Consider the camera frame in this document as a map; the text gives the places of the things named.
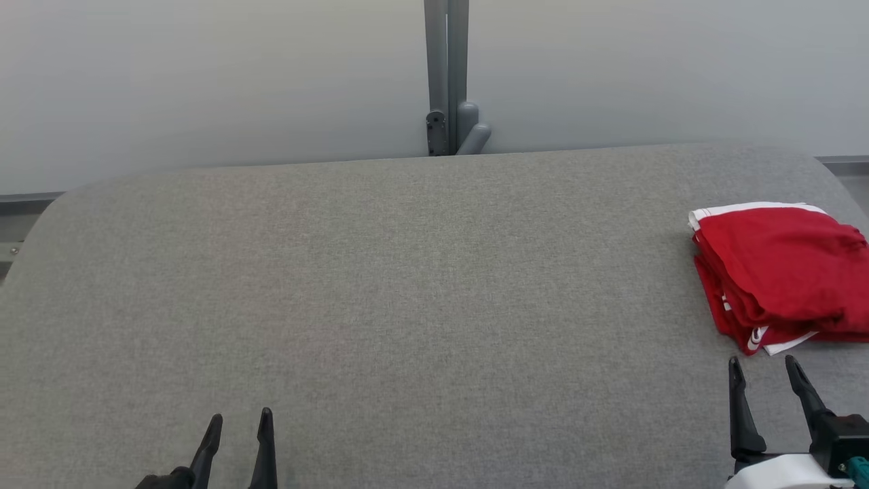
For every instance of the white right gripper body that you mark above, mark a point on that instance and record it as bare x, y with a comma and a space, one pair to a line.
781, 472

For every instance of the grey baseboard rail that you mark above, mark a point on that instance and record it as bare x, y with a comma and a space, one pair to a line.
845, 165
17, 217

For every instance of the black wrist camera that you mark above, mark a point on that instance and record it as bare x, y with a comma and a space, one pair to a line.
842, 438
166, 481

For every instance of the grey partition post with bracket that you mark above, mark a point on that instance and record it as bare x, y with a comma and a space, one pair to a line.
448, 68

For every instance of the red shorts with white trim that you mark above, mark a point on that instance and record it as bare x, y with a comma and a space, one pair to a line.
787, 265

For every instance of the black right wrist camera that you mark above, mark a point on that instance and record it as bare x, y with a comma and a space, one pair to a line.
842, 438

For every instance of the red and white shirt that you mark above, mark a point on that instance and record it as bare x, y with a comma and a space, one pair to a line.
728, 319

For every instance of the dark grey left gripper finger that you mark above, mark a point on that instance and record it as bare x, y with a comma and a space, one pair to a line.
266, 455
207, 455

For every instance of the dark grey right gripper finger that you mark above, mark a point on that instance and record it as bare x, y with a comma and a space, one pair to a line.
804, 394
741, 428

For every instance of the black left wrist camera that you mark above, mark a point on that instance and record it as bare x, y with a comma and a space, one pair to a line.
166, 481

